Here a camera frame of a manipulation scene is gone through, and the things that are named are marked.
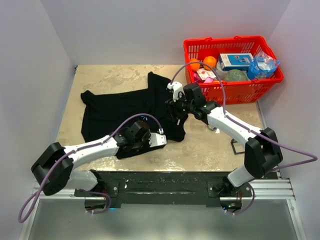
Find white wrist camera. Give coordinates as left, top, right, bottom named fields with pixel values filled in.
left=167, top=81, right=184, bottom=102
left=148, top=132, right=167, bottom=148

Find pink white packet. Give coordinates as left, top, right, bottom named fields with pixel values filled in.
left=196, top=68, right=216, bottom=81

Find black t-shirt garment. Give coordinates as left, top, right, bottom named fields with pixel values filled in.
left=80, top=72, right=188, bottom=143

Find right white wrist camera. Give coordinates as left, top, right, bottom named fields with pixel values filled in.
left=167, top=81, right=184, bottom=102

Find right orange fruit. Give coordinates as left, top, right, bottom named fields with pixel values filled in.
left=203, top=56, right=217, bottom=70

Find orange fruit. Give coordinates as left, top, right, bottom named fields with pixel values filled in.
left=189, top=58, right=201, bottom=72
left=203, top=56, right=217, bottom=70

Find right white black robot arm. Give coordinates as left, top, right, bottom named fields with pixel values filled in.
left=166, top=82, right=283, bottom=197

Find left orange fruit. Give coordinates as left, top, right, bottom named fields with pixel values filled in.
left=189, top=58, right=201, bottom=72

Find aluminium rail frame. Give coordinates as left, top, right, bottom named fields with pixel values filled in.
left=18, top=99, right=307, bottom=240

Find black square frame stand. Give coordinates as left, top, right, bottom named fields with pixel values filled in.
left=230, top=138, right=245, bottom=155

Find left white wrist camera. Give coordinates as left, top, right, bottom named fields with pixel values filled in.
left=148, top=132, right=167, bottom=148

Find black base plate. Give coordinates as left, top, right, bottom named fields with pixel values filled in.
left=74, top=170, right=252, bottom=208

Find blue plastic bag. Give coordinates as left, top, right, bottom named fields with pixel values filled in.
left=247, top=50, right=281, bottom=80

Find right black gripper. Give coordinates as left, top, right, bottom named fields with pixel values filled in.
left=165, top=92, right=195, bottom=122

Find energy drink can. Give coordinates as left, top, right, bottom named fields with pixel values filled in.
left=207, top=124, right=218, bottom=132

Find blue white box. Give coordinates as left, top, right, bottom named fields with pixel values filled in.
left=219, top=53, right=254, bottom=72

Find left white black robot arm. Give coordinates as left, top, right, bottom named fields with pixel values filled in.
left=31, top=120, right=152, bottom=196

